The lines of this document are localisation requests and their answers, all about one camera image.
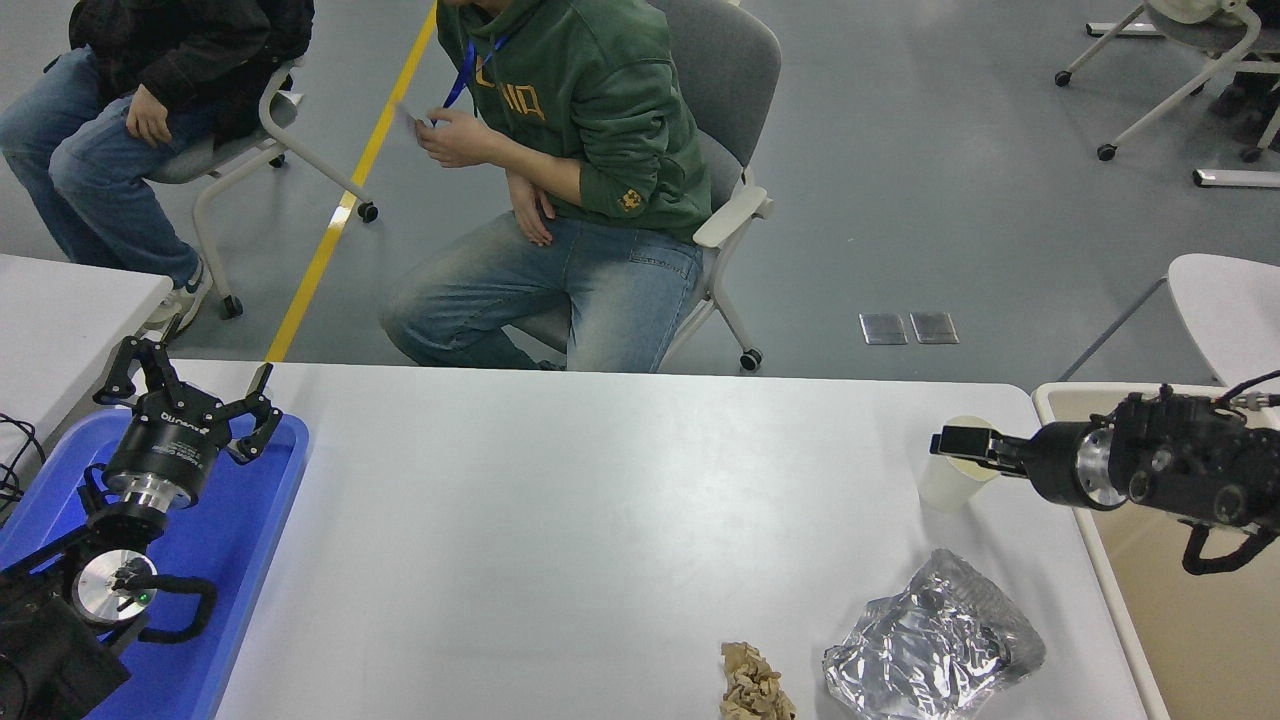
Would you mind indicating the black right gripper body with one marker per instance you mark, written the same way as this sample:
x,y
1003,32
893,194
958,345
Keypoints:
x,y
1057,465

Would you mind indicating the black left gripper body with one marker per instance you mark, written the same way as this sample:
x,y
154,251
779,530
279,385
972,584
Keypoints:
x,y
165,445

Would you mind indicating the white paper cup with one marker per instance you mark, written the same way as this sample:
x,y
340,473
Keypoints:
x,y
945,490

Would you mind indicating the person's right forearm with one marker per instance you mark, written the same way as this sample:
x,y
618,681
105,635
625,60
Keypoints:
x,y
520,180

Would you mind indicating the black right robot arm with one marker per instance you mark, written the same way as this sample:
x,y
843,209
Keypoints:
x,y
1190,470

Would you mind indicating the person's left forearm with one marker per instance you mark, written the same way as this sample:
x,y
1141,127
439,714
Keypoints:
x,y
535,165

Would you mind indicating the person's left hand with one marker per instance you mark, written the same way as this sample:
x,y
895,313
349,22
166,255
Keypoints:
x,y
150,115
458,138

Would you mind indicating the person's right hand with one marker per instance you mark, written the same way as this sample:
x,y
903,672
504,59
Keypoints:
x,y
532,212

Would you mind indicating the small white table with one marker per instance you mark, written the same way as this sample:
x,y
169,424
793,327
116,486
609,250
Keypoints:
x,y
60,320

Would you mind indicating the metal floor plate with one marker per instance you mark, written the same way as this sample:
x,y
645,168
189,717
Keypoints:
x,y
934,327
884,328

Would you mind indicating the blue plastic tray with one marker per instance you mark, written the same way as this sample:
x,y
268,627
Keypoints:
x,y
230,560

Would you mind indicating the person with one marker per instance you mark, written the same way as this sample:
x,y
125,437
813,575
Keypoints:
x,y
100,170
1240,100
600,100

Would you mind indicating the large pale bin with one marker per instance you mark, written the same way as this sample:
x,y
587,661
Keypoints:
x,y
1200,640

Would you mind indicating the white side table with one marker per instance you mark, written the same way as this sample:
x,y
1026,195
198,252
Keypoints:
x,y
1230,300

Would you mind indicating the crumpled tan paper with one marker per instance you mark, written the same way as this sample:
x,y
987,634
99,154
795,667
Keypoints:
x,y
750,685

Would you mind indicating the white metal base bar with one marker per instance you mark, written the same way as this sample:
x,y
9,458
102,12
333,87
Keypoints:
x,y
1120,29
1235,178

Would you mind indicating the black jacket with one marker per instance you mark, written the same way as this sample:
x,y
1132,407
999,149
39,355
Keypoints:
x,y
270,40

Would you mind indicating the grey padded office chair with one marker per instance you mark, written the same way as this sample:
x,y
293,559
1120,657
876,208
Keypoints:
x,y
720,70

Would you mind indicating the grey seat white-frame chair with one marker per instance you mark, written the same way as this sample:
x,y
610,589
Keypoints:
x,y
215,160

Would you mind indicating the white-frame wheeled chair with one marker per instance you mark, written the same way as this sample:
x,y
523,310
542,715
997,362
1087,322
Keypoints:
x,y
1190,30

